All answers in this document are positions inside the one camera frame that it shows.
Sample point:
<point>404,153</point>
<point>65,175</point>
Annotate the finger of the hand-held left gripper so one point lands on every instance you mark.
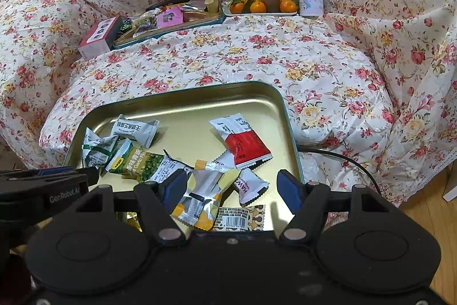
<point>64,197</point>
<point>46,172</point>

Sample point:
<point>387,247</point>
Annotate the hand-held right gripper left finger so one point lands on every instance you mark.
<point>176,189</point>

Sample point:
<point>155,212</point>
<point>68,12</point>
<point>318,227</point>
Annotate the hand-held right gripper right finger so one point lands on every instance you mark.
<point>289,190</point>

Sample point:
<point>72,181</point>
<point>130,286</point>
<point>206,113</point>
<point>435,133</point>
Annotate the white black printed packet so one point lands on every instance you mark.
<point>167,169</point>

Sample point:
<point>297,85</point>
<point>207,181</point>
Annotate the yellow white snack packet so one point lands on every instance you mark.
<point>200,197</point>

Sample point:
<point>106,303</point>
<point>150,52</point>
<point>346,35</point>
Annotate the orange white snack packet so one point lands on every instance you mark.
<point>209,166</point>

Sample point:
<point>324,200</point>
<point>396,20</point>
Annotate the small white snack packet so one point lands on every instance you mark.
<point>250,189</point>

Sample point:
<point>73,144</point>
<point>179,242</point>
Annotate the green pea snack packet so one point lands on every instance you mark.
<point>135,160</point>

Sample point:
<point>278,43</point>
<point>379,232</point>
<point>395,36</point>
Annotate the gold candy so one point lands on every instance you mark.
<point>131,218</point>

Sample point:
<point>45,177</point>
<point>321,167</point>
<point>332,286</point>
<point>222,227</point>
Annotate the white green banded packet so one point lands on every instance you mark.
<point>96,151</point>

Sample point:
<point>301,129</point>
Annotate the gold metal tin tray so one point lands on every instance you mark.
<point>185,133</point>

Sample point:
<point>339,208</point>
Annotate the gold patterned snack packet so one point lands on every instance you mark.
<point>237,219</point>

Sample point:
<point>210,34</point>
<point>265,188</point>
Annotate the red white snack packet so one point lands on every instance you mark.
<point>246,146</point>

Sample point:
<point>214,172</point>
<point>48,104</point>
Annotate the plain white snack packet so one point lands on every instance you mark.
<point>134,130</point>

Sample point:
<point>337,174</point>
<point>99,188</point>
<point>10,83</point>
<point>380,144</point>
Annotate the floral sofa cover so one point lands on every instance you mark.
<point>321,58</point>

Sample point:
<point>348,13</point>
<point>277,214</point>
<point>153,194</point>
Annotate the pink cardboard box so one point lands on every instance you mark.
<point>98,37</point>

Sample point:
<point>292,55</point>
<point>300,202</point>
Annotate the teal tin tray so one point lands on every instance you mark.
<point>171,31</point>

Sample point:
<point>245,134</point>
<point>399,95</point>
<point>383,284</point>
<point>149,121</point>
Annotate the white flat object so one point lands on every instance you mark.
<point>450,192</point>

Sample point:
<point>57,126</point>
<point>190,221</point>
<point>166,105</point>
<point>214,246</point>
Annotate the pink snack packet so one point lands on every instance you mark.
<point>169,17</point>

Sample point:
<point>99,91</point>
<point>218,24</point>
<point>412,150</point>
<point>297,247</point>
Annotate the white fruit tray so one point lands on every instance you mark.
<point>264,13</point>

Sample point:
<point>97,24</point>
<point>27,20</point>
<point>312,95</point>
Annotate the brown kiwi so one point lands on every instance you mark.
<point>271,1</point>

